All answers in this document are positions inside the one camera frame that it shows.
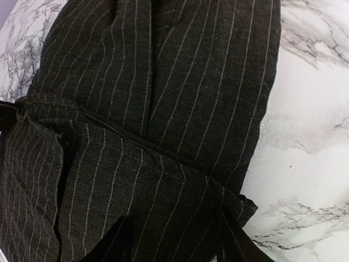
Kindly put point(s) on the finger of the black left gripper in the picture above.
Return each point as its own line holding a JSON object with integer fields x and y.
{"x": 8, "y": 115}

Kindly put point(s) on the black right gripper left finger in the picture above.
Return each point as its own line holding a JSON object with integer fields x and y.
{"x": 116, "y": 245}

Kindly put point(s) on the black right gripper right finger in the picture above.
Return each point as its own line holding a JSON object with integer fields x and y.
{"x": 235, "y": 244}

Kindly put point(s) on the black pinstriped long sleeve shirt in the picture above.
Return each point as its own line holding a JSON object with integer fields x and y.
{"x": 145, "y": 109}

